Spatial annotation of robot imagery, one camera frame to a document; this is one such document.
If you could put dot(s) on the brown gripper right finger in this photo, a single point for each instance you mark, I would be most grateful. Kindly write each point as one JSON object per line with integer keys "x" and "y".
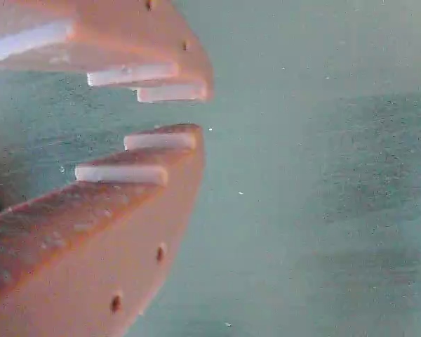
{"x": 133, "y": 38}

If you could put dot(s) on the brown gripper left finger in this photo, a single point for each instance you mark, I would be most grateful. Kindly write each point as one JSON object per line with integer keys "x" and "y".
{"x": 91, "y": 252}

